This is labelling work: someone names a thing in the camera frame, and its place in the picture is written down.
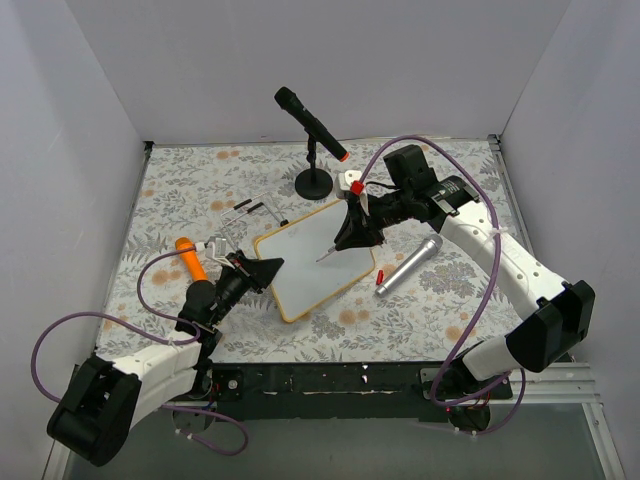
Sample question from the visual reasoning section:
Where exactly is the red whiteboard marker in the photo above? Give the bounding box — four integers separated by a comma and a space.
316, 246, 338, 263

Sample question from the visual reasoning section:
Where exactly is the yellow framed whiteboard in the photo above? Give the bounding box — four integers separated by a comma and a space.
254, 200, 375, 323

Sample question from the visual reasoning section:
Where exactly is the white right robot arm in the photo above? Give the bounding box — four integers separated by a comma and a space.
334, 144, 596, 400

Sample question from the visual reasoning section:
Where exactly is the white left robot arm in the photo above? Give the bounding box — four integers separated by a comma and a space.
46, 251, 285, 466

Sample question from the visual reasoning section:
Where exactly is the silver microphone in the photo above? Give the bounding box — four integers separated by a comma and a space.
374, 234, 443, 298

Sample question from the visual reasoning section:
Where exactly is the black round microphone stand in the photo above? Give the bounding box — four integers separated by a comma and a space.
294, 134, 333, 201

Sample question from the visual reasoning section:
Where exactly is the floral patterned table mat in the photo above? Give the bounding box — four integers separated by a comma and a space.
97, 144, 519, 363

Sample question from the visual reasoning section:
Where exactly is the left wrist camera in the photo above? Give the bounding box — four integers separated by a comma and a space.
195, 237, 229, 265

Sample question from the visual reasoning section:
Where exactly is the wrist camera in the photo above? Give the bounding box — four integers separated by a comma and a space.
334, 170, 369, 215
195, 237, 229, 265

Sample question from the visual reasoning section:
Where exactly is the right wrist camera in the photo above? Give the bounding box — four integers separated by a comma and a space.
334, 170, 369, 215

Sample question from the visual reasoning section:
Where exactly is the wire whiteboard easel stand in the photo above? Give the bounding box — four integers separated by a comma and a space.
219, 191, 289, 241

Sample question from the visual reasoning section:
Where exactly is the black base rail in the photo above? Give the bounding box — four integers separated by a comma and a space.
199, 360, 461, 424

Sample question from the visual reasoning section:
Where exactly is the black microphone orange ring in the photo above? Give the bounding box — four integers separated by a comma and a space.
273, 86, 350, 163

